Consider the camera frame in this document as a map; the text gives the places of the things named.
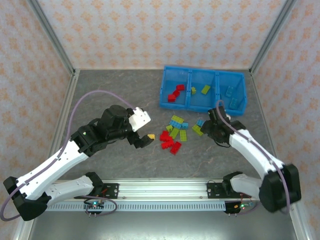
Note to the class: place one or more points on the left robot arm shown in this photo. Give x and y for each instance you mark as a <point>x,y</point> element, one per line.
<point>50,165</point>

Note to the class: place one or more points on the small blue lego brick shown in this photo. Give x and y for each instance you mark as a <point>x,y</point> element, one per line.
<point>185,125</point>

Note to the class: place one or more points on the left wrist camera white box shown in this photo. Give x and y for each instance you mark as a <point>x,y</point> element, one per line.
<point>140,118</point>

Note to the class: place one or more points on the aluminium upright frame post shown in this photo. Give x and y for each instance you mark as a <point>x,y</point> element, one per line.
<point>50,35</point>
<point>272,35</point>

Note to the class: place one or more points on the blue three-compartment plastic bin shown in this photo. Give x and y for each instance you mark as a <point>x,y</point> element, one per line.
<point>202,101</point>

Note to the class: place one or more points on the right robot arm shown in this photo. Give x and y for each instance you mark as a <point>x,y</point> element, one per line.
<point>250,150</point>

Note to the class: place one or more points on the aluminium table side rail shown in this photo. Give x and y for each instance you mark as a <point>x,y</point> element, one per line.
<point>68,97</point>
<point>260,100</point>

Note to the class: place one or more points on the small green lego brick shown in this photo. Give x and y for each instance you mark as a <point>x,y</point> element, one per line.
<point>193,90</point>

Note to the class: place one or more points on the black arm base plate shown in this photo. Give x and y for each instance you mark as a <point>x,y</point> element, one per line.
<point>112,191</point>
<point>213,192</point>

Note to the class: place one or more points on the grey metal sheet panel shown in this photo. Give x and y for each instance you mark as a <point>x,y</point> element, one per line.
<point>162,227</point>

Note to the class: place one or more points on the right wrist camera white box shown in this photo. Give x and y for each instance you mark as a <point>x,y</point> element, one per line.
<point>228,117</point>

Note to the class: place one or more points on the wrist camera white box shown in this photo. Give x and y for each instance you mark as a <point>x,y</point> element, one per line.
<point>140,118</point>
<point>228,117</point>

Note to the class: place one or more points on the small circuit board with LED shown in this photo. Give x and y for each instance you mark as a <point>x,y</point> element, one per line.
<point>241,206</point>
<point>94,205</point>

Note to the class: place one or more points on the wide aluminium mounting rail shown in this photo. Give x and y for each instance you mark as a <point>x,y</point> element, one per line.
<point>162,190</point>

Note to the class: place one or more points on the aluminium lower frame strut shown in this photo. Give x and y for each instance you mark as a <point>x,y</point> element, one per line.
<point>21,231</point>
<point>298,225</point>

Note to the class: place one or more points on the small red lego brick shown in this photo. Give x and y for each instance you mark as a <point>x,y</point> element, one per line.
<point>176,93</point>

